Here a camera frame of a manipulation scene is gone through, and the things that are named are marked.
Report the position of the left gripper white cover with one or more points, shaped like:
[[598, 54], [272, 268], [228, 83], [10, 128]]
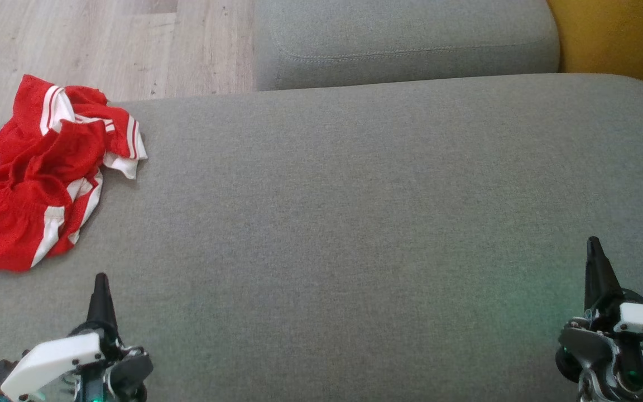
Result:
[[53, 357]]

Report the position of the red garment with white stripes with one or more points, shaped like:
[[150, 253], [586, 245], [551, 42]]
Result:
[[31, 106]]

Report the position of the large grey sofa seat cushion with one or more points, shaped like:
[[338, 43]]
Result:
[[321, 223]]

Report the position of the yellow sofa back cushion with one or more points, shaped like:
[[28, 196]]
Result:
[[617, 39]]

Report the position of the grey stitched sofa seat cushion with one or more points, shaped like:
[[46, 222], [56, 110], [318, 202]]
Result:
[[411, 28]]

